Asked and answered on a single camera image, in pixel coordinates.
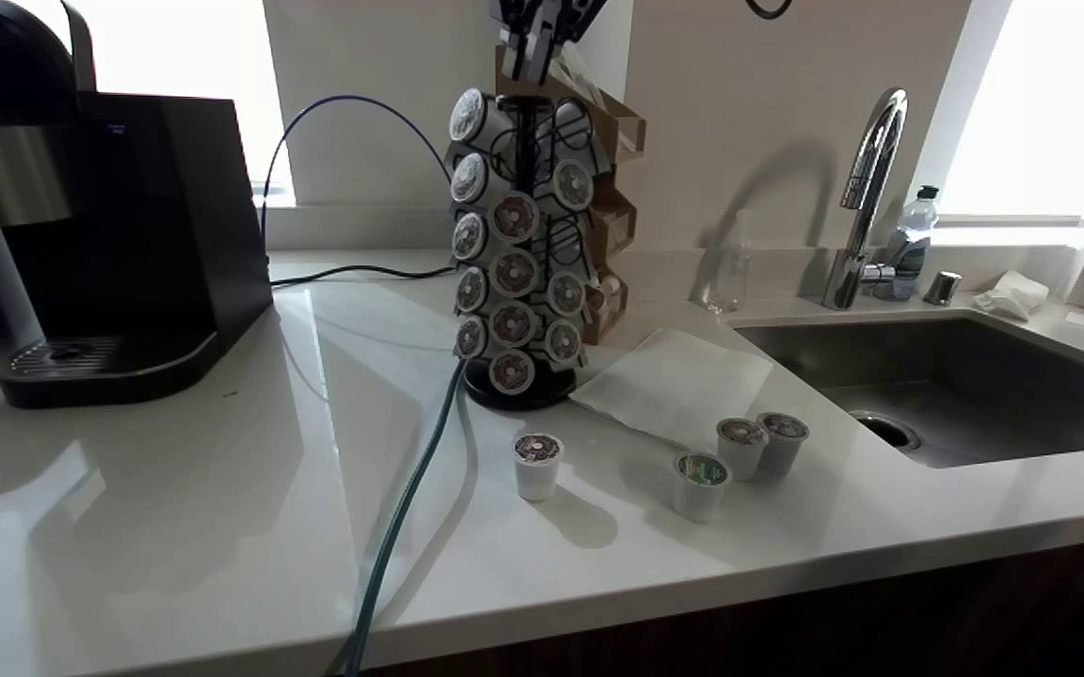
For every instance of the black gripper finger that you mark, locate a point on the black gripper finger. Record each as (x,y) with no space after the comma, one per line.
(513,39)
(555,31)

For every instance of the white coffee pod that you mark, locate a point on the white coffee pod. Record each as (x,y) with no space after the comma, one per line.
(513,321)
(565,290)
(508,370)
(466,176)
(560,339)
(569,187)
(466,115)

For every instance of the clear soap dispenser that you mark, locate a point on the clear soap dispenser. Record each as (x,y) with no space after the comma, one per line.
(721,270)

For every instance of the chrome kitchen faucet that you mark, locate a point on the chrome kitchen faucet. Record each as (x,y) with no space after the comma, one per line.
(866,189)

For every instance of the white paper towel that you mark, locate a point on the white paper towel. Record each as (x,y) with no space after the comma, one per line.
(674,380)

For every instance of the black coffee machine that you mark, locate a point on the black coffee machine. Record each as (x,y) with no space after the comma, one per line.
(150,227)

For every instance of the clear plastic water bottle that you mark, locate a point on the clear plastic water bottle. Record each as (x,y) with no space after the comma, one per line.
(913,238)

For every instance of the coffee pod red lid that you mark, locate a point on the coffee pod red lid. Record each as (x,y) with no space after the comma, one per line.
(538,468)

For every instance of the small metal cup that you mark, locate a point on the small metal cup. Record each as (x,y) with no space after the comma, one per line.
(937,288)

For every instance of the coffee pod magenta lid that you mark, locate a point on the coffee pod magenta lid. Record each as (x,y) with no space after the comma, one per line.
(785,440)

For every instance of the coffee pod green lid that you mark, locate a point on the coffee pod green lid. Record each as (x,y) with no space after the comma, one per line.
(702,485)

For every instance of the round sink drain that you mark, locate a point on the round sink drain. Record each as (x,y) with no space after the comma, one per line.
(889,434)

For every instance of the crumpled white cloth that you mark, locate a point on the crumpled white cloth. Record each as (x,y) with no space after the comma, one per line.
(1015,293)

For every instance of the stainless steel sink basin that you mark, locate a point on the stainless steel sink basin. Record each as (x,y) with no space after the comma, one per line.
(981,376)

